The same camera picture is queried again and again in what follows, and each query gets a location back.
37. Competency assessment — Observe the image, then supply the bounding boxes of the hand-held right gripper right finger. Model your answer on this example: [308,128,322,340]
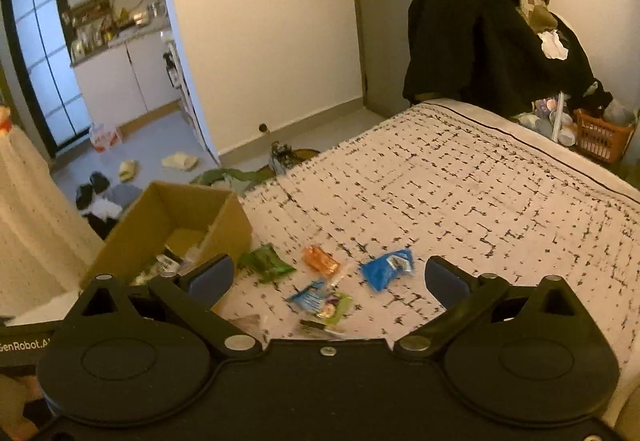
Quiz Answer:
[395,256,596,361]

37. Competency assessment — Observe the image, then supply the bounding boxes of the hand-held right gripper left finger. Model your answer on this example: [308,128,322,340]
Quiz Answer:
[65,255,261,362]

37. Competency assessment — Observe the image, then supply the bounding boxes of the brown cardboard box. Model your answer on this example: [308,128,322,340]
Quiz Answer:
[80,181,254,318]

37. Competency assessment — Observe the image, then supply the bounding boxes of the light blue snack packet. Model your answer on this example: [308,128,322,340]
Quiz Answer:
[286,280,329,313]

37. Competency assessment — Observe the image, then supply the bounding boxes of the green cartoon snack packet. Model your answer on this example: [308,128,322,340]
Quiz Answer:
[317,291,354,325]

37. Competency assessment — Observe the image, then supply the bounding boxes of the orange snack packet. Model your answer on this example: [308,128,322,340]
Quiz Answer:
[304,245,342,278]

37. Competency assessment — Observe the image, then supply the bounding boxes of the white black printed blanket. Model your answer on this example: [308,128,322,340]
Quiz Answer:
[220,98,640,424]

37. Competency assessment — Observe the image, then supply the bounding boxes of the green cartoon floor mat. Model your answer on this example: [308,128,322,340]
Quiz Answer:
[190,168,274,195]

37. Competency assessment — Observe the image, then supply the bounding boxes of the cream dotted cloth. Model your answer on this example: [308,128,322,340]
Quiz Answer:
[0,121,104,318]

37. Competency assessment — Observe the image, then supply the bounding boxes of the dark clothes pile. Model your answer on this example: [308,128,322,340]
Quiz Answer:
[82,184,143,242]

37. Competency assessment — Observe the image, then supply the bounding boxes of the grey shoes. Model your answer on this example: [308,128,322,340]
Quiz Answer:
[269,141,302,175]

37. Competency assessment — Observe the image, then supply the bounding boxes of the red white plastic bag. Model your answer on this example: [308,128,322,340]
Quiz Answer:
[90,124,124,153]

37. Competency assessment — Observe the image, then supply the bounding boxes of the cluster of small containers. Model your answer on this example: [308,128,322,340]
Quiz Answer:
[517,96,577,148]

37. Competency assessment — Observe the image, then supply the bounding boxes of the white shelf rack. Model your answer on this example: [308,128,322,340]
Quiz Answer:
[164,41,201,123]

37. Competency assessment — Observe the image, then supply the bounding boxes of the orange plastic basket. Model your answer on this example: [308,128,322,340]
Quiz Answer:
[572,108,637,165]

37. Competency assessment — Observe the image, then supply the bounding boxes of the white kitchen cabinet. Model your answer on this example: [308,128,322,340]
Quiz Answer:
[70,28,189,128]

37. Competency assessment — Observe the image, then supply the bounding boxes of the black coat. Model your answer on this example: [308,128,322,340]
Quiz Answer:
[402,0,614,116]

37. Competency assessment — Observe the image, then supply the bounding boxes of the grey door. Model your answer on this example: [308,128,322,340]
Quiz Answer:
[350,0,471,118]

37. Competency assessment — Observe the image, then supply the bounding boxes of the black framed glass door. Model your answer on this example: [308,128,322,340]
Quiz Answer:
[0,0,92,158]

